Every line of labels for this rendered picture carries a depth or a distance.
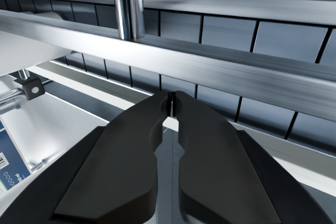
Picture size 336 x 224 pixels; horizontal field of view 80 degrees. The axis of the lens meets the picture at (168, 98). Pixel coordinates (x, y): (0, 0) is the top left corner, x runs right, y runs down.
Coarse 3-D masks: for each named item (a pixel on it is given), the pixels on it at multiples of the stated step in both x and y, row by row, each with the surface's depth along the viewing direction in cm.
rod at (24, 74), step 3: (21, 69) 30; (24, 69) 30; (18, 72) 30; (21, 72) 30; (24, 72) 30; (27, 72) 31; (21, 75) 30; (24, 75) 30; (27, 75) 31; (21, 78) 30; (24, 78) 30; (27, 78) 31
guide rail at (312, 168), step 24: (48, 72) 24; (72, 72) 23; (96, 96) 21; (120, 96) 19; (144, 96) 19; (168, 120) 16; (264, 144) 14; (288, 144) 14; (288, 168) 12; (312, 168) 12
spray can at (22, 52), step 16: (48, 16) 22; (64, 16) 23; (0, 32) 18; (0, 48) 18; (16, 48) 19; (32, 48) 20; (48, 48) 22; (64, 48) 23; (0, 64) 18; (16, 64) 20; (32, 64) 22
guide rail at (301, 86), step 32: (32, 32) 13; (64, 32) 11; (96, 32) 10; (128, 64) 9; (160, 64) 8; (192, 64) 7; (224, 64) 7; (256, 64) 6; (288, 64) 6; (320, 64) 6; (256, 96) 7; (288, 96) 6; (320, 96) 6
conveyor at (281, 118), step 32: (0, 0) 30; (32, 0) 25; (64, 0) 27; (160, 32) 17; (192, 32) 16; (224, 32) 14; (256, 32) 14; (288, 32) 12; (320, 32) 11; (64, 64) 28; (96, 64) 24; (192, 96) 18; (224, 96) 17; (256, 128) 16; (288, 128) 15; (320, 128) 14
